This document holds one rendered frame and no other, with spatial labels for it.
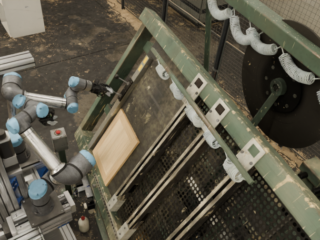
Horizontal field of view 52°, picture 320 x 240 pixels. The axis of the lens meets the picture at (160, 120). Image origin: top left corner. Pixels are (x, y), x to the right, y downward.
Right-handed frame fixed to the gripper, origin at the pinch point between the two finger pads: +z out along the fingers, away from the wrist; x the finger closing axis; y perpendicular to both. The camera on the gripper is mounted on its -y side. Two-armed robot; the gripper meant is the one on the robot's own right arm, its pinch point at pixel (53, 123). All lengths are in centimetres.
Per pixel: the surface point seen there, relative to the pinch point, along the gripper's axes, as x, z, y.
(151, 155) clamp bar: -25, 31, 51
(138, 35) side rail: 72, 32, 53
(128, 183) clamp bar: -36, 44, 29
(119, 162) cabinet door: -16, 56, 18
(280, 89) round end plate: -3, 30, 138
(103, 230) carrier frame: -54, 124, -33
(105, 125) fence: 18, 61, 7
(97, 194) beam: -34, 67, -7
